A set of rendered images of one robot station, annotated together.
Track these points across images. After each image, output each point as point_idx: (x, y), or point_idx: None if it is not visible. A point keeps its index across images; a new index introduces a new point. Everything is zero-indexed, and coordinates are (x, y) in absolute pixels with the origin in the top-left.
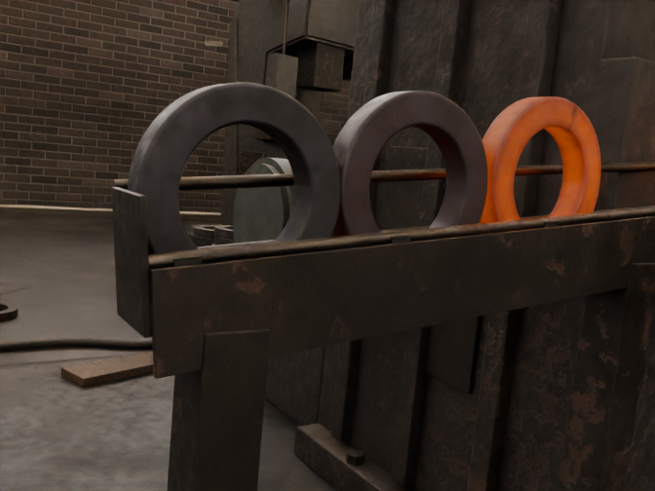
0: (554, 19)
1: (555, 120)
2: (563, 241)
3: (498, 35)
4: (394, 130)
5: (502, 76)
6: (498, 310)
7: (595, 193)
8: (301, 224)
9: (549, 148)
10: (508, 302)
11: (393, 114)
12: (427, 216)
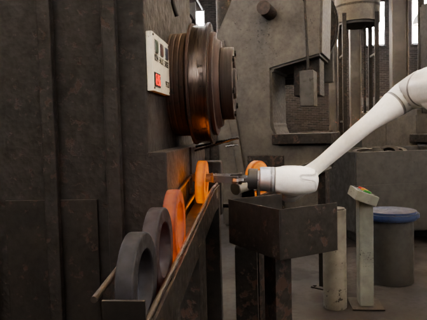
0: (120, 133)
1: (179, 200)
2: (190, 249)
3: (82, 136)
4: (161, 229)
5: (89, 159)
6: (186, 288)
7: (185, 223)
8: (151, 284)
9: (127, 195)
10: (187, 283)
11: (160, 223)
12: (53, 241)
